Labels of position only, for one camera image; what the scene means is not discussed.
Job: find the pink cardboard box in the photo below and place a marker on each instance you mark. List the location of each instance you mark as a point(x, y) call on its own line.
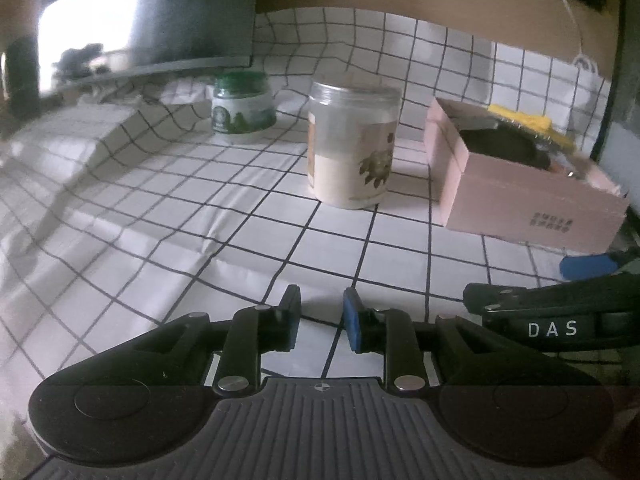
point(491, 196)

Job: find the black speaker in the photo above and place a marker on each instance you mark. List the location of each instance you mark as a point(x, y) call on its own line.
point(20, 78)

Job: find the large clear plastic jar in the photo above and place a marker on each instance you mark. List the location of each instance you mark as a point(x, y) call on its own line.
point(352, 123)

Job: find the green lid glass jar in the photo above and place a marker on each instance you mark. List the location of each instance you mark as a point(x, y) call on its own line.
point(242, 106)

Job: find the checkered white tablecloth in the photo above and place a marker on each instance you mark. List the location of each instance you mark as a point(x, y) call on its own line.
point(121, 211)

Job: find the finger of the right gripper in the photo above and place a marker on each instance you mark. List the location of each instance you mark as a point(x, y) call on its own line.
point(595, 266)
point(598, 295)

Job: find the black television screen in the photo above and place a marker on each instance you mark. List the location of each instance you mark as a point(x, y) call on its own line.
point(91, 40)

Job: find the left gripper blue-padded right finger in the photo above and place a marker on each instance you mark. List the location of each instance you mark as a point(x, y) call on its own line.
point(392, 334)

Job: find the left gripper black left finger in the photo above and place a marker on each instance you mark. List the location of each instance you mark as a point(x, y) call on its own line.
point(250, 334)

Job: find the yellow round sponge pad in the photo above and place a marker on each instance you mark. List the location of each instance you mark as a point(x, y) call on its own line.
point(538, 125)

